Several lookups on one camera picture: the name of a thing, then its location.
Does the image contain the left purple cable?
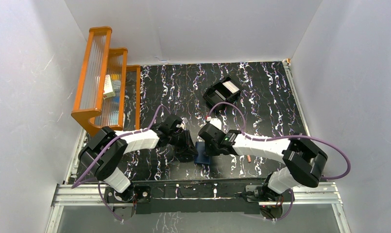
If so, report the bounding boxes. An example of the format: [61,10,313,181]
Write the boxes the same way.
[71,104,173,189]

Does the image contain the white red small box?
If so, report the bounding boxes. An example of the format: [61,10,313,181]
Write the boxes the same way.
[102,75,116,100]

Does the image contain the white card stack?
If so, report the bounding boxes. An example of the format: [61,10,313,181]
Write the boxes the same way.
[222,81,239,94]

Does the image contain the blue leather card holder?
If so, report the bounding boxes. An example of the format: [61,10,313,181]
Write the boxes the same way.
[194,141,211,165]

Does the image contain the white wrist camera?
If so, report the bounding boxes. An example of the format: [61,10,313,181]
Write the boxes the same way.
[177,118,188,130]
[206,116,222,130]

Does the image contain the orange wooden rack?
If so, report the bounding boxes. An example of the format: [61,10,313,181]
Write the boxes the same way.
[71,26,141,136]

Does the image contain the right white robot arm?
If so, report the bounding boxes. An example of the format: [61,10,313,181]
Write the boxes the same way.
[198,123,328,201]

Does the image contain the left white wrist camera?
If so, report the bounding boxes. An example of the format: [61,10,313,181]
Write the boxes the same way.
[177,118,188,130]

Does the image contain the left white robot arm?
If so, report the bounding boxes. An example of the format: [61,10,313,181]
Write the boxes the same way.
[78,115,198,202]

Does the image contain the black card box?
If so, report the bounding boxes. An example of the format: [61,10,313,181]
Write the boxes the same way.
[203,76,243,109]

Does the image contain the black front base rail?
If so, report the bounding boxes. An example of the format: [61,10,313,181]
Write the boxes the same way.
[103,178,295,220]

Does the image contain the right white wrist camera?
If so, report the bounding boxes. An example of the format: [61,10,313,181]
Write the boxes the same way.
[206,116,222,130]

